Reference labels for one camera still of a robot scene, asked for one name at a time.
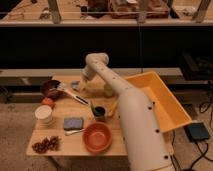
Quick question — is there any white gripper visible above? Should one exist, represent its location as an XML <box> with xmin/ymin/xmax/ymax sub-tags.
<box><xmin>79</xmin><ymin>66</ymin><xmax>94</xmax><ymax>92</ymax></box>

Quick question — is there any small blue-grey towel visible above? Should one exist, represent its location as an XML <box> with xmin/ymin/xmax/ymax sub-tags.
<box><xmin>71</xmin><ymin>81</ymin><xmax>80</xmax><ymax>91</ymax></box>

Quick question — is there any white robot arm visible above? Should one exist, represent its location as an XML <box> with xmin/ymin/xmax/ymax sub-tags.
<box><xmin>82</xmin><ymin>53</ymin><xmax>175</xmax><ymax>171</ymax></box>

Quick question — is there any light green cup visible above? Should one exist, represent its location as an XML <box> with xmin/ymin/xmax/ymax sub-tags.
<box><xmin>104</xmin><ymin>83</ymin><xmax>114</xmax><ymax>98</ymax></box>

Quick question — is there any white paper cup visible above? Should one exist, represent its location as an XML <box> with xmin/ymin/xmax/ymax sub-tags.
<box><xmin>34</xmin><ymin>105</ymin><xmax>53</xmax><ymax>125</ymax></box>

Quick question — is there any dark mug with green tool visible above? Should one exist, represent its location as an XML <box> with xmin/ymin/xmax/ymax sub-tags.
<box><xmin>90</xmin><ymin>103</ymin><xmax>106</xmax><ymax>122</ymax></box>

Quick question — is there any dark red bowl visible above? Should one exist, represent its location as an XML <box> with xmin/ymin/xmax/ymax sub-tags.
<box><xmin>40</xmin><ymin>80</ymin><xmax>60</xmax><ymax>99</ymax></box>

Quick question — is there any yellow banana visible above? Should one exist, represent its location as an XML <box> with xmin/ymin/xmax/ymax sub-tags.
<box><xmin>107</xmin><ymin>101</ymin><xmax>118</xmax><ymax>118</ymax></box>

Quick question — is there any orange tomato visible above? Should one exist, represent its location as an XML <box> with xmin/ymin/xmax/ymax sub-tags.
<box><xmin>41</xmin><ymin>98</ymin><xmax>55</xmax><ymax>108</ymax></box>

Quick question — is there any blue sponge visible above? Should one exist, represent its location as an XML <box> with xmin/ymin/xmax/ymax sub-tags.
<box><xmin>63</xmin><ymin>117</ymin><xmax>84</xmax><ymax>131</ymax></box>

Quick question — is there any metal spoon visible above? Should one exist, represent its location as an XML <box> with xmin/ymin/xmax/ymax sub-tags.
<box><xmin>65</xmin><ymin>129</ymin><xmax>84</xmax><ymax>136</ymax></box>

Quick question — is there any orange bowl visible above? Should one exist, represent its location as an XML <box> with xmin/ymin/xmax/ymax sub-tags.
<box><xmin>82</xmin><ymin>122</ymin><xmax>112</xmax><ymax>154</ymax></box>

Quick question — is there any bunch of red grapes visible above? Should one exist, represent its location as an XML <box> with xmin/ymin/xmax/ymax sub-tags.
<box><xmin>32</xmin><ymin>136</ymin><xmax>60</xmax><ymax>154</ymax></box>

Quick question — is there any yellow plastic bin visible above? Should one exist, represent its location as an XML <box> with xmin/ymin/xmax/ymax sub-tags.
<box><xmin>126</xmin><ymin>71</ymin><xmax>192</xmax><ymax>133</ymax></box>

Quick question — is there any black foot pedal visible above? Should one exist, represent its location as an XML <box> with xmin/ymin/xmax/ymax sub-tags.
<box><xmin>184</xmin><ymin>122</ymin><xmax>210</xmax><ymax>142</ymax></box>

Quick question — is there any black cable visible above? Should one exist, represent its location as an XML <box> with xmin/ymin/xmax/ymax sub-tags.
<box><xmin>170</xmin><ymin>96</ymin><xmax>213</xmax><ymax>171</ymax></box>

